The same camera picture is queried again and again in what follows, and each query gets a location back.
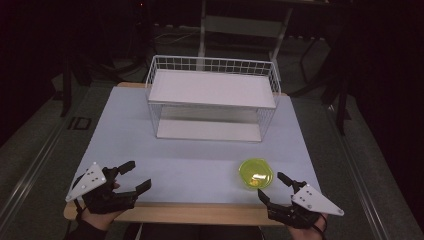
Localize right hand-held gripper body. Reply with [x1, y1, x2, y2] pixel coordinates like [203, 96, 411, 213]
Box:
[266, 180, 345, 230]

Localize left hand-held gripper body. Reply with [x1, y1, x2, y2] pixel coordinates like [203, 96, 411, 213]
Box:
[65, 161, 138, 215]

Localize yellow-green plastic plate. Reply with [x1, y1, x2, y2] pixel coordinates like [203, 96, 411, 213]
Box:
[238, 157, 275, 190]

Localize white wire shelf rack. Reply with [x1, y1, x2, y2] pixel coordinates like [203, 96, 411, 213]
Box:
[144, 54, 282, 144]

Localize person's right hand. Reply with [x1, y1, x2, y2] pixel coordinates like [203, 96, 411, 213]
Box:
[287, 214, 329, 240]

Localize person's left hand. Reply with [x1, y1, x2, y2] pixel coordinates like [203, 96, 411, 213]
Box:
[78, 182, 125, 232]

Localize black stand legs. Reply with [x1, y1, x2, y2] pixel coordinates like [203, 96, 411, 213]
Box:
[288, 33, 351, 136]
[59, 49, 148, 118]

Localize metal frame stand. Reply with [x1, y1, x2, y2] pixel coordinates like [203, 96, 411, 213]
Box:
[196, 0, 294, 72]

